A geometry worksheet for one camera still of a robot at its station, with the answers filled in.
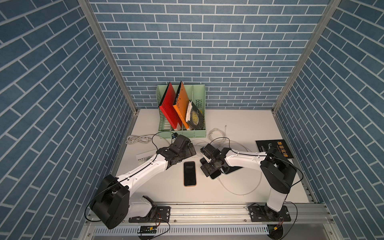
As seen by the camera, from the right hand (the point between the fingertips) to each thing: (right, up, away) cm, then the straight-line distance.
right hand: (209, 167), depth 90 cm
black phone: (+3, 0, -11) cm, 12 cm away
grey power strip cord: (-50, +16, +9) cm, 54 cm away
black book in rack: (-7, +29, +11) cm, 32 cm away
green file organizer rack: (-9, +48, +15) cm, 51 cm away
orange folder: (-17, +39, -1) cm, 43 cm away
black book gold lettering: (+48, +12, +9) cm, 50 cm away
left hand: (-10, +11, -5) cm, 16 cm away
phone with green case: (+14, 0, -3) cm, 14 cm away
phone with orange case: (-12, -2, -4) cm, 13 cm away
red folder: (-25, +37, -5) cm, 45 cm away
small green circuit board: (-31, -25, -18) cm, 43 cm away
